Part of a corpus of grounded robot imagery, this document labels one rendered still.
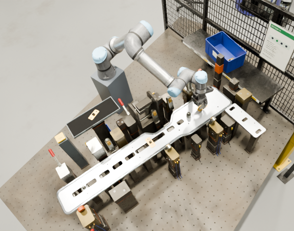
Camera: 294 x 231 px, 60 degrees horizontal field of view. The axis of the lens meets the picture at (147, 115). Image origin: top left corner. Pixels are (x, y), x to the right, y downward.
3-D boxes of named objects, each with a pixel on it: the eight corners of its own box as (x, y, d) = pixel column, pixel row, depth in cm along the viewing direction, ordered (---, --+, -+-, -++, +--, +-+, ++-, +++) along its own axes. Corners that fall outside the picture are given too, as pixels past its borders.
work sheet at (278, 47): (284, 73, 176) (300, 37, 150) (258, 55, 187) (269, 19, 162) (286, 71, 176) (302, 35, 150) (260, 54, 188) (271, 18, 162)
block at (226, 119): (226, 147, 200) (231, 129, 176) (216, 137, 206) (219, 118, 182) (233, 142, 201) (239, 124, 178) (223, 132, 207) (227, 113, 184)
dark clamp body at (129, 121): (137, 151, 209) (127, 127, 177) (129, 140, 215) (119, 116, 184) (144, 145, 211) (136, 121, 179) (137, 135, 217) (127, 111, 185)
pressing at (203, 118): (68, 221, 157) (67, 220, 156) (54, 191, 169) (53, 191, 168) (234, 103, 186) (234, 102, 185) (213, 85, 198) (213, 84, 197)
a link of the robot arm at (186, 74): (173, 74, 161) (188, 81, 156) (182, 63, 165) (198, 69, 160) (174, 83, 167) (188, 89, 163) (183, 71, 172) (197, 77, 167)
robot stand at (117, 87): (103, 104, 240) (89, 76, 207) (118, 90, 247) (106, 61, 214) (118, 114, 231) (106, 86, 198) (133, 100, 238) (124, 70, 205)
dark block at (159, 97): (162, 130, 216) (156, 101, 181) (157, 124, 220) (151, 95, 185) (166, 127, 217) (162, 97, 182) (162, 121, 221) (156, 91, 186)
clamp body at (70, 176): (80, 195, 196) (60, 178, 166) (73, 182, 202) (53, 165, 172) (88, 189, 197) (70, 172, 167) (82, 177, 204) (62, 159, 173)
